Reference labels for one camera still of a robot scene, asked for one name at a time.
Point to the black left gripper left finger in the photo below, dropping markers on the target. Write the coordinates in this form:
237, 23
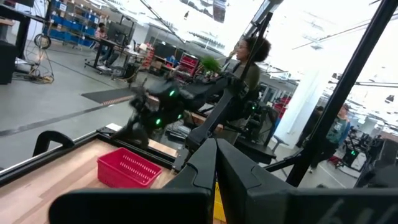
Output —
140, 207

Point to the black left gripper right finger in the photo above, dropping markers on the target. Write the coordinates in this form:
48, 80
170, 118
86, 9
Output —
280, 205

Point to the yellow plastic basket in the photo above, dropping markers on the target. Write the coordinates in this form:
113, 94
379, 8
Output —
219, 205

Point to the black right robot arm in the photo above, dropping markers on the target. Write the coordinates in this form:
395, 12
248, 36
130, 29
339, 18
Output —
214, 115

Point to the black background robot arm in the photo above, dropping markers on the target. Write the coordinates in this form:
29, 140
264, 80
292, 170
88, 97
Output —
261, 118

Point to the shelf with blue bins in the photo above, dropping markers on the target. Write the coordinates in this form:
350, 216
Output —
71, 25

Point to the black floor mat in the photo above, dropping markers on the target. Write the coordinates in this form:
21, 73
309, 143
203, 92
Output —
109, 96

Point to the red plastic basket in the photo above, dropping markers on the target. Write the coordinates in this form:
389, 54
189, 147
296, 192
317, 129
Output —
124, 177

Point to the red bin rack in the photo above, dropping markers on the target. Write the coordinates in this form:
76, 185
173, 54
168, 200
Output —
188, 63

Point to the black office desk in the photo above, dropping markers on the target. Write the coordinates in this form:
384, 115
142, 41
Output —
105, 42

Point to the black computer monitor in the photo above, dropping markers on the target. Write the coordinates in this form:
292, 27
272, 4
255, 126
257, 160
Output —
118, 31

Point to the green background plant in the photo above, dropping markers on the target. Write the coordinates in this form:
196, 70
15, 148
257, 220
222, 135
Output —
210, 63

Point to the person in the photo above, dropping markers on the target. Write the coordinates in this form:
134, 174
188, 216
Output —
253, 79
309, 124
100, 32
340, 129

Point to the black background robot station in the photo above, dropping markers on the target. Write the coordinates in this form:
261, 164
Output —
385, 152

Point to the black work table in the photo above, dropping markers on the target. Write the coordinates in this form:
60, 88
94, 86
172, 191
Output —
23, 31

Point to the black cabinet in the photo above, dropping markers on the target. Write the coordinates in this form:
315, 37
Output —
7, 62

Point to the black aluminium rig frame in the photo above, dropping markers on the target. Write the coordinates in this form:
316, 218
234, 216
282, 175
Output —
344, 87

